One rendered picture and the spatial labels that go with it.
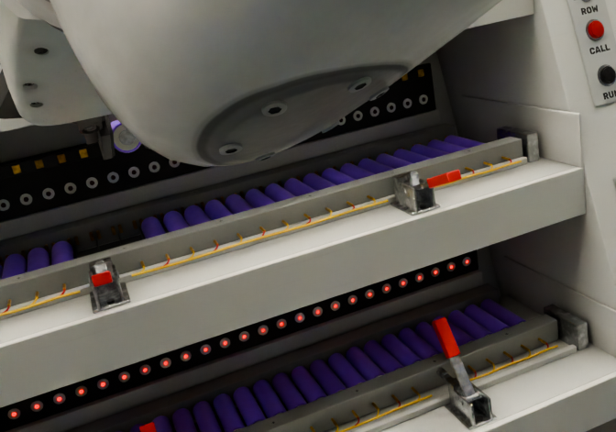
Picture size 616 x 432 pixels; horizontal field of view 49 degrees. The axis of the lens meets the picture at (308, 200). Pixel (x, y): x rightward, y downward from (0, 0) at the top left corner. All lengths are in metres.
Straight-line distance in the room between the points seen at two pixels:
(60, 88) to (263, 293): 0.29
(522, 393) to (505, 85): 0.30
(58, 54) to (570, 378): 0.54
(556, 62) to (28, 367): 0.51
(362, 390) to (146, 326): 0.22
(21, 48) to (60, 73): 0.02
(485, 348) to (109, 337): 0.36
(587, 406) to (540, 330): 0.09
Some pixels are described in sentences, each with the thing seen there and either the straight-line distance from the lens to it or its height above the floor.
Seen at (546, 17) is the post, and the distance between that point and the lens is 0.67.
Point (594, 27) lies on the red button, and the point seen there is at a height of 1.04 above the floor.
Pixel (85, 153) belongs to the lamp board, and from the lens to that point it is 0.68.
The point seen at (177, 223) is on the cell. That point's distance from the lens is 0.62.
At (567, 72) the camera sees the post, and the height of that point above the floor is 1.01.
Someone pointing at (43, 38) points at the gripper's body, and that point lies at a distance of 0.27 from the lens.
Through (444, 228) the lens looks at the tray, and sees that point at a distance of 0.59.
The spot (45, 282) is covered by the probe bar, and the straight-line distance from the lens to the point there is 0.57.
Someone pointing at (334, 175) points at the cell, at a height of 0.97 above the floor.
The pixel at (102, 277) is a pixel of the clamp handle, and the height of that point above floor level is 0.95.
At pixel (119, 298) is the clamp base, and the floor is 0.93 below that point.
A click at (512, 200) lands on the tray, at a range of 0.62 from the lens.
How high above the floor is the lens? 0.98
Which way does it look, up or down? 2 degrees down
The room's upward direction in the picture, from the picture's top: 15 degrees counter-clockwise
